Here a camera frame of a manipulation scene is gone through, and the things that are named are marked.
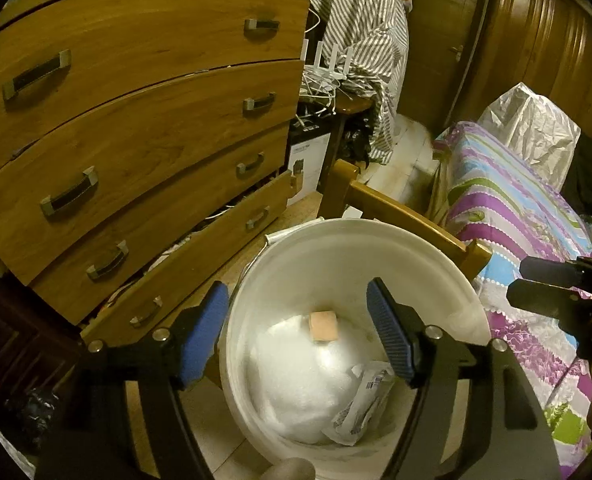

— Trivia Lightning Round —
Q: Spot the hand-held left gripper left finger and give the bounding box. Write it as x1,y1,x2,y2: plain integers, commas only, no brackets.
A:
36,280,232,480

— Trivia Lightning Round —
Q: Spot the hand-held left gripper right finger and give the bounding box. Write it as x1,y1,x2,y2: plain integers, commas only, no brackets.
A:
366,277,562,480

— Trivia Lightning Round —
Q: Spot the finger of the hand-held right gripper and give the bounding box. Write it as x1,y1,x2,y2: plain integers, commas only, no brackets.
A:
520,256,584,285
507,279,592,322

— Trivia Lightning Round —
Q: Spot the white plastic bucket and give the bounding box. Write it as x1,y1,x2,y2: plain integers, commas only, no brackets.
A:
224,217,492,480

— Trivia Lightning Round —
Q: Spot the small tan block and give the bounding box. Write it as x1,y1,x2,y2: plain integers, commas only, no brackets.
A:
310,311,339,343

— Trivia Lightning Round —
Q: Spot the wooden dresser drawer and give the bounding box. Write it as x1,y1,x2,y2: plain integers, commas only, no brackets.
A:
0,0,311,126
0,122,289,286
0,60,304,221
81,170,299,346

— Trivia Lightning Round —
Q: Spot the striped floral bedsheet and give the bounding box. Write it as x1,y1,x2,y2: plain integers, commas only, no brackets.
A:
433,121,592,466

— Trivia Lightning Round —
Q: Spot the crumpled printed wrapper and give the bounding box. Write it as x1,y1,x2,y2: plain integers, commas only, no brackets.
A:
321,362,394,446

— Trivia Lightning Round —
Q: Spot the white plastic bag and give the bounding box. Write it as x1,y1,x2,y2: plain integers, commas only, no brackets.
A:
248,312,392,443

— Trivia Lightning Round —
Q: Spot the black cloth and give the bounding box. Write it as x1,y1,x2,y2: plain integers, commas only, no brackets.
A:
561,130,592,221

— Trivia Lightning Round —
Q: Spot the silver cover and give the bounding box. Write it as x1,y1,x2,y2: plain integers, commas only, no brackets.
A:
477,82,582,191

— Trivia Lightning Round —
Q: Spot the white cardboard box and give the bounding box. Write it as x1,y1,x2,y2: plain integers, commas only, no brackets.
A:
286,125,332,207

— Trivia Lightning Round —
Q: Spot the dark wooden chair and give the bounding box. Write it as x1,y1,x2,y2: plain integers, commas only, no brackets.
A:
326,94,377,166

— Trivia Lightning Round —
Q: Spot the wooden wardrobe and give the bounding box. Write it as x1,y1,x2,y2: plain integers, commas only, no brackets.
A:
468,0,592,131

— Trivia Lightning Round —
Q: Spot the wooden door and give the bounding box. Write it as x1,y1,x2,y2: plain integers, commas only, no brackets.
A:
401,0,492,131

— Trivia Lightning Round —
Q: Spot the white router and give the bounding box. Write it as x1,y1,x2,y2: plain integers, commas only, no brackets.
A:
301,37,357,86

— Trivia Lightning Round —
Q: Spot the wooden dresser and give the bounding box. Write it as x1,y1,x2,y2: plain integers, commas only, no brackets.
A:
0,0,312,346

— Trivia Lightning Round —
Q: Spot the grey striped cloth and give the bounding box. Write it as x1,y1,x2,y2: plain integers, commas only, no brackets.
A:
296,0,409,166

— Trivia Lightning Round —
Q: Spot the tangle of white cables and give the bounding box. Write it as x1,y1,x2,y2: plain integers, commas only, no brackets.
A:
296,67,377,128

